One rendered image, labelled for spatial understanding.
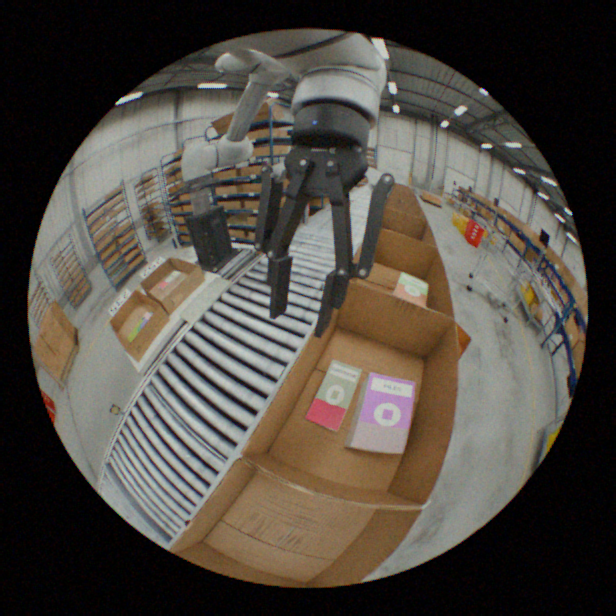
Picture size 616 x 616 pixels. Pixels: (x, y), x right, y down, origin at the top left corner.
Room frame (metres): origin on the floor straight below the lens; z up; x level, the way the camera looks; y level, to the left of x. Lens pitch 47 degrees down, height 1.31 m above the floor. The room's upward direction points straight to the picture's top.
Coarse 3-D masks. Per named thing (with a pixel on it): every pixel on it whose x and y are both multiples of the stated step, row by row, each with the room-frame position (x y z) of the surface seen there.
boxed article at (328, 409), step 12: (336, 372) 0.17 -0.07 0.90; (348, 372) 0.17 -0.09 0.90; (360, 372) 0.17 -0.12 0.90; (324, 384) 0.14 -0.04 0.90; (336, 384) 0.14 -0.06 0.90; (348, 384) 0.14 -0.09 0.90; (324, 396) 0.11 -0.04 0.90; (336, 396) 0.11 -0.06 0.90; (348, 396) 0.11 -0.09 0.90; (312, 408) 0.09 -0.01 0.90; (324, 408) 0.09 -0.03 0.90; (336, 408) 0.08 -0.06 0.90; (312, 420) 0.06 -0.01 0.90; (324, 420) 0.06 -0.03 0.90; (336, 420) 0.06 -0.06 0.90
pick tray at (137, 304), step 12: (132, 300) 0.52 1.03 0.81; (144, 300) 0.55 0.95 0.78; (120, 312) 0.41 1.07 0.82; (132, 312) 0.47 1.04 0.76; (144, 312) 0.48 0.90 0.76; (156, 312) 0.41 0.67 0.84; (120, 324) 0.37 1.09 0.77; (132, 324) 0.39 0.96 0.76; (144, 324) 0.33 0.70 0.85; (156, 324) 0.37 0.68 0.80; (120, 336) 0.30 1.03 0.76; (144, 336) 0.29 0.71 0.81; (156, 336) 0.34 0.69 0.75; (132, 348) 0.21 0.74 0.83; (144, 348) 0.25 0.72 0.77
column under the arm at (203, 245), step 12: (192, 216) 0.88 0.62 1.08; (204, 216) 0.85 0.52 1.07; (216, 216) 0.92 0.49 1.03; (192, 228) 0.87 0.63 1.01; (204, 228) 0.83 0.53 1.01; (216, 228) 0.90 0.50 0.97; (192, 240) 0.89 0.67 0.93; (204, 240) 0.84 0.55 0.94; (216, 240) 0.88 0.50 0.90; (228, 240) 0.97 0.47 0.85; (204, 252) 0.85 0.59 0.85; (216, 252) 0.87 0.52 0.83; (228, 252) 0.94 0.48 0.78; (240, 252) 0.98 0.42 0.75; (204, 264) 0.87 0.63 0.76; (216, 264) 0.84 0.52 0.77
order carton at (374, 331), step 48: (336, 336) 0.28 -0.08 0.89; (384, 336) 0.26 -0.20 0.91; (432, 336) 0.21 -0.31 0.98; (288, 384) 0.10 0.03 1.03; (432, 384) 0.10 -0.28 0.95; (288, 432) 0.03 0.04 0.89; (336, 432) 0.03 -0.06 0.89; (432, 432) -0.02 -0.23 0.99; (288, 480) -0.05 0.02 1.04; (336, 480) -0.09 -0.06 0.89; (384, 480) -0.11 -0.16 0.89; (432, 480) -0.10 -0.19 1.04
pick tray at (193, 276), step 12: (168, 264) 0.85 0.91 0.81; (180, 264) 0.82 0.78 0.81; (192, 264) 0.75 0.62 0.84; (156, 276) 0.74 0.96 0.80; (180, 276) 0.77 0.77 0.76; (192, 276) 0.66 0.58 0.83; (144, 288) 0.58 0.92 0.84; (156, 288) 0.67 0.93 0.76; (168, 288) 0.66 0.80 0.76; (180, 288) 0.58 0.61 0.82; (192, 288) 0.63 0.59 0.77; (156, 300) 0.51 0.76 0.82; (168, 300) 0.50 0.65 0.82; (180, 300) 0.55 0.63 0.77; (168, 312) 0.47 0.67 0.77
